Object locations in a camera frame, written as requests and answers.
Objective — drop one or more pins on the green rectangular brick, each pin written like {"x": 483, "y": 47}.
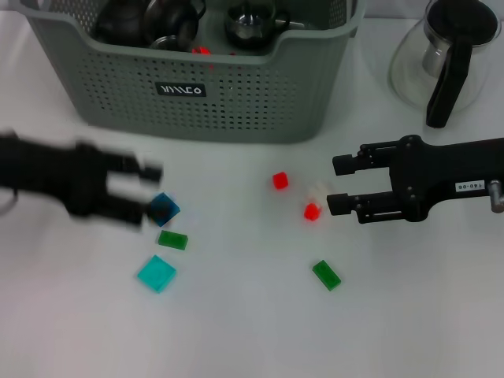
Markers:
{"x": 173, "y": 240}
{"x": 327, "y": 275}

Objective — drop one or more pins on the white toy brick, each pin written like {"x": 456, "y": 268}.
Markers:
{"x": 317, "y": 190}

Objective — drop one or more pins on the grey perforated storage bin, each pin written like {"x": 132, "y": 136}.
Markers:
{"x": 256, "y": 106}

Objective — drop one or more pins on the small red cube brick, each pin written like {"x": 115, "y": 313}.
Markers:
{"x": 280, "y": 181}
{"x": 311, "y": 212}

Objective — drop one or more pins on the orange-red wedge brick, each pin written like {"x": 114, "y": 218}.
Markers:
{"x": 201, "y": 50}

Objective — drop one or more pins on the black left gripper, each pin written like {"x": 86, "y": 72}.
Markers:
{"x": 59, "y": 177}

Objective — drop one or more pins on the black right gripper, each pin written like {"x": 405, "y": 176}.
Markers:
{"x": 433, "y": 169}

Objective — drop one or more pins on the black ceramic teapot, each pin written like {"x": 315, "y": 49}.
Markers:
{"x": 118, "y": 23}

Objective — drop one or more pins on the blue square brick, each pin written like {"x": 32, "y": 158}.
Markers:
{"x": 167, "y": 208}

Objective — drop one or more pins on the cyan square brick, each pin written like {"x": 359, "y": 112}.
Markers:
{"x": 156, "y": 274}

